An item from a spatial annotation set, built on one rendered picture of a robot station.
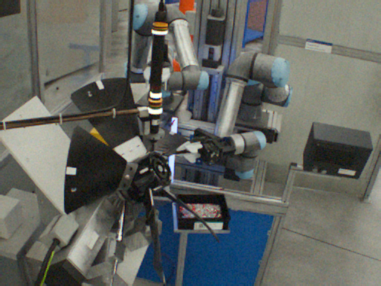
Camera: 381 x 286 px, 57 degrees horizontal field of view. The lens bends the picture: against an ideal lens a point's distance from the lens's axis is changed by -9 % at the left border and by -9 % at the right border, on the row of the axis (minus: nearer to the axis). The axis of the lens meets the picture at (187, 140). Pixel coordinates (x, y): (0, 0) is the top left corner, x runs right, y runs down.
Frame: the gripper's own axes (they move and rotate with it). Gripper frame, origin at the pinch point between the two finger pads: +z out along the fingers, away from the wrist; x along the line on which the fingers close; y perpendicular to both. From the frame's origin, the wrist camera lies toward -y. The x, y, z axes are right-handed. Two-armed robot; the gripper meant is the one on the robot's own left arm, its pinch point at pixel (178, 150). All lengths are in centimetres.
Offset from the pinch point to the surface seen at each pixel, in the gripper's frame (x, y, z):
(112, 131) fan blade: -12.4, 0.1, 24.9
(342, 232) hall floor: 120, -11, -162
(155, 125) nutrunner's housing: -15.1, 4.1, 12.1
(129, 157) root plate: -6.3, 7.1, 21.1
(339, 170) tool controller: 8, 23, -66
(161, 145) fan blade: -0.6, -3.7, 5.4
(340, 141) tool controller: -7, 20, -61
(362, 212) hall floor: 121, -22, -199
